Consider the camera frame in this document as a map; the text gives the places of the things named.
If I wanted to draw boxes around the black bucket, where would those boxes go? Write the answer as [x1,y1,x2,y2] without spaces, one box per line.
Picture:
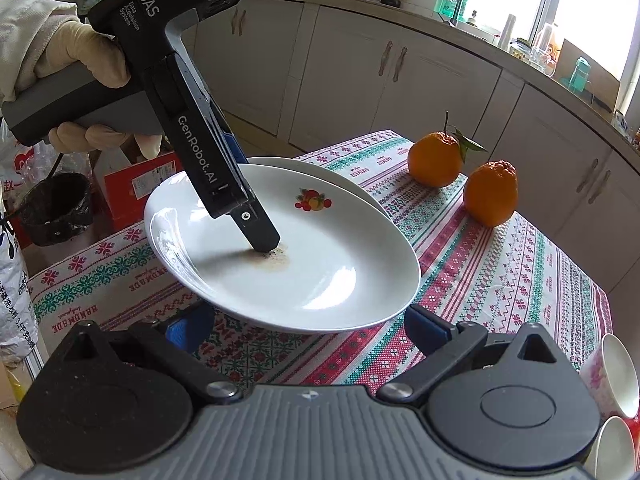
[15,172,94,247]

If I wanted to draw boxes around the orange with green leaf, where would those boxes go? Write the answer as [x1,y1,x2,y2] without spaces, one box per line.
[407,112,488,188]

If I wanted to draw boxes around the brown cutting board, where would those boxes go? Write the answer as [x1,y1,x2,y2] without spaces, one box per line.
[555,38,633,111]

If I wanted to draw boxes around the bumpy orange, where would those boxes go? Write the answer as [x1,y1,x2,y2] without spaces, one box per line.
[463,160,518,228]

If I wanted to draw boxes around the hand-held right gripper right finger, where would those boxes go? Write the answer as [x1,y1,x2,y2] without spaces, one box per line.
[377,304,571,406]

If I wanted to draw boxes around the kitchen window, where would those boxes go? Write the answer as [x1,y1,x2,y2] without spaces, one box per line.
[445,0,640,91]

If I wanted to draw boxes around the teal water bottle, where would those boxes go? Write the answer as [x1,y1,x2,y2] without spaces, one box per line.
[570,56,592,93]

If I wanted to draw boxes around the white kitchen cabinets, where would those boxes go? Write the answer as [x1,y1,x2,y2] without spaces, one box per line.
[190,0,640,291]

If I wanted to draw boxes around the person's left forearm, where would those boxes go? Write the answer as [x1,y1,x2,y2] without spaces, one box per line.
[0,0,83,106]

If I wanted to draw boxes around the white floral plate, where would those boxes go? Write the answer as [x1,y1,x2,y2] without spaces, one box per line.
[247,156,398,221]
[143,162,422,335]

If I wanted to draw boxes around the person's left hand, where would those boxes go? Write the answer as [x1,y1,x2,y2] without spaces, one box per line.
[14,15,164,160]

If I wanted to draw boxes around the patterned striped tablecloth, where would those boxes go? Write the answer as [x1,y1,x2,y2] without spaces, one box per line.
[27,130,613,396]

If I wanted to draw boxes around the white printed bag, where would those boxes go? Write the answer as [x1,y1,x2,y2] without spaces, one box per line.
[0,210,46,361]

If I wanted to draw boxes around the beige kitchen countertop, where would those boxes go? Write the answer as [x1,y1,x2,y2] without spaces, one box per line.
[245,0,640,153]

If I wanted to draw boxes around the glass mug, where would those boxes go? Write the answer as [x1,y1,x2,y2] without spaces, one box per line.
[530,45,558,77]

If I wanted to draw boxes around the white floral bowl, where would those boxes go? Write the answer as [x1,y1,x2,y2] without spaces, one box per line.
[585,416,637,480]
[580,332,640,418]

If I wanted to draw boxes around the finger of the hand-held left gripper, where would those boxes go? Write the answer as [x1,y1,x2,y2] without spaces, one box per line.
[220,130,247,165]
[227,202,281,252]

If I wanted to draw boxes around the red box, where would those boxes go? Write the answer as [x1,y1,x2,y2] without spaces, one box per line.
[92,147,183,233]

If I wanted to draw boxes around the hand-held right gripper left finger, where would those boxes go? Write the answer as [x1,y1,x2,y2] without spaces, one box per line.
[62,302,243,403]

